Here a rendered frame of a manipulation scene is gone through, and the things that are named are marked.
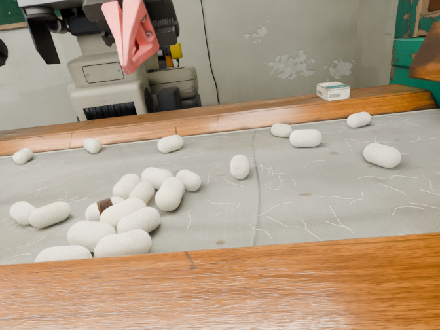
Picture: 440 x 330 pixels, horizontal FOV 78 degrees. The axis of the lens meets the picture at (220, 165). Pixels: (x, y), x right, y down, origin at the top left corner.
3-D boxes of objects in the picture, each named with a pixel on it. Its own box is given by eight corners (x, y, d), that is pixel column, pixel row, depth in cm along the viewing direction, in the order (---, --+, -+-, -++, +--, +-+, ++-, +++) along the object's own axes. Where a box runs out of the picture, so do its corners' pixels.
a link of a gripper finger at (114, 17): (158, 36, 27) (162, -19, 31) (88, 47, 27) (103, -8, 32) (177, 86, 33) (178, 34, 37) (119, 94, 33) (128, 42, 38)
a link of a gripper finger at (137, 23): (134, 40, 27) (142, -15, 31) (66, 51, 28) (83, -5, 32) (157, 89, 33) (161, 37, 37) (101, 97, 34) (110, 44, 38)
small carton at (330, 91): (316, 95, 49) (316, 84, 49) (336, 93, 49) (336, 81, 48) (327, 101, 44) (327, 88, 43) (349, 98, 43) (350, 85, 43)
